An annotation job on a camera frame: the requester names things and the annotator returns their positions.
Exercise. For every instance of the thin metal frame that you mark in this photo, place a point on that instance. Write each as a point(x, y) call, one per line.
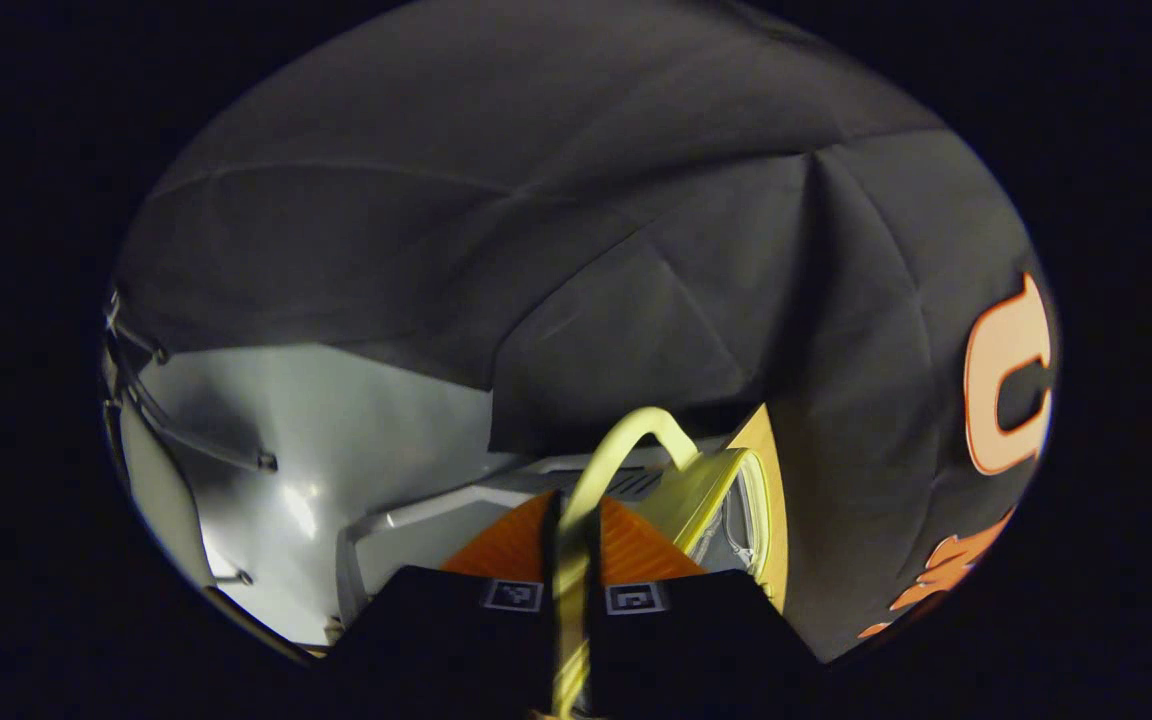
point(186, 440)

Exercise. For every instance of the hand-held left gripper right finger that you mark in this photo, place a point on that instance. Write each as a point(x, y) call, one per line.
point(696, 650)

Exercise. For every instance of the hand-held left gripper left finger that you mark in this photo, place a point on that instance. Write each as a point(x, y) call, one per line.
point(456, 650)

